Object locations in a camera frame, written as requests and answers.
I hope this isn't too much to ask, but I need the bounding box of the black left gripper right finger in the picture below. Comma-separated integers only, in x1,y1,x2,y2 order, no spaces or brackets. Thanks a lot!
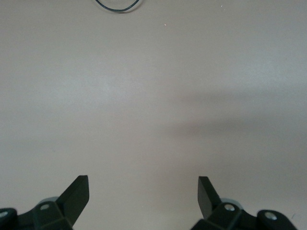
190,176,298,230

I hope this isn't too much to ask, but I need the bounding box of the looped thin black cable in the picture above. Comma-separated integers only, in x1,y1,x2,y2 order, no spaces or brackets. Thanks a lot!
94,0,140,12

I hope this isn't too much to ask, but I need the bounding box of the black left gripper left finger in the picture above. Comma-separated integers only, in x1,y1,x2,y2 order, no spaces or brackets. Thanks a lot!
0,175,90,230

